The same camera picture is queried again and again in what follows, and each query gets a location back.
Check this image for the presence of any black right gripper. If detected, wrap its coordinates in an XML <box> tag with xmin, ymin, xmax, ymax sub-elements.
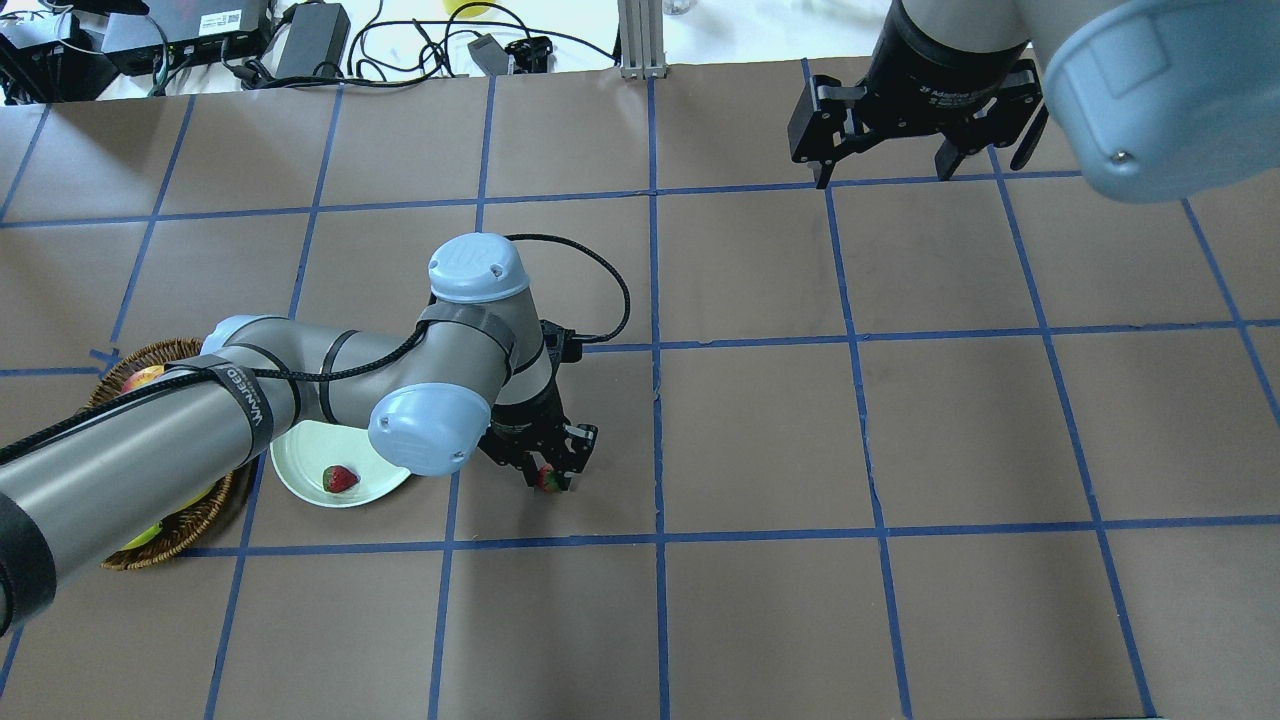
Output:
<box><xmin>787</xmin><ymin>1</ymin><xmax>1050</xmax><ymax>190</ymax></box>

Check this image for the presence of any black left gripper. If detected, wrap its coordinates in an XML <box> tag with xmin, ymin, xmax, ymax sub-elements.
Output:
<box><xmin>477</xmin><ymin>386</ymin><xmax>599</xmax><ymax>491</ymax></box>

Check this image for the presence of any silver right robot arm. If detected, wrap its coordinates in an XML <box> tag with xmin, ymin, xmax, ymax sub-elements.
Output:
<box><xmin>787</xmin><ymin>1</ymin><xmax>1279</xmax><ymax>202</ymax></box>

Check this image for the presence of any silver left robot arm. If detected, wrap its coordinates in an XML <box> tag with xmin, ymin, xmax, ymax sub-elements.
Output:
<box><xmin>1</xmin><ymin>233</ymin><xmax>598</xmax><ymax>632</ymax></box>

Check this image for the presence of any light green round plate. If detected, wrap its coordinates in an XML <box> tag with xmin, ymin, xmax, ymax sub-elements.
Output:
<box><xmin>269</xmin><ymin>421</ymin><xmax>410</xmax><ymax>509</ymax></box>

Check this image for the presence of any brown wicker basket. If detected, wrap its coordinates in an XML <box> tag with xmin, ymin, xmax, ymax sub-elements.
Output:
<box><xmin>83</xmin><ymin>337</ymin><xmax>253</xmax><ymax>571</ymax></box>

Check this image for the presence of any red yellow apple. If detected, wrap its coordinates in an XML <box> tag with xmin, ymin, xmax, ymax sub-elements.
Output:
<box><xmin>120</xmin><ymin>364</ymin><xmax>166</xmax><ymax>395</ymax></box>

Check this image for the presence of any yellow banana bunch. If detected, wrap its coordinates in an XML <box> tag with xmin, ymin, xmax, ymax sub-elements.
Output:
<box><xmin>122</xmin><ymin>486</ymin><xmax>214</xmax><ymax>551</ymax></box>

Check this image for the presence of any black power adapter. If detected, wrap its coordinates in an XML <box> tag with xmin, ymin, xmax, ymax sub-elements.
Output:
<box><xmin>274</xmin><ymin>1</ymin><xmax>351</xmax><ymax>79</ymax></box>

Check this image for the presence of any aluminium frame post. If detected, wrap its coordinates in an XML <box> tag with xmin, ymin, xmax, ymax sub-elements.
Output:
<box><xmin>617</xmin><ymin>0</ymin><xmax>669</xmax><ymax>79</ymax></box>

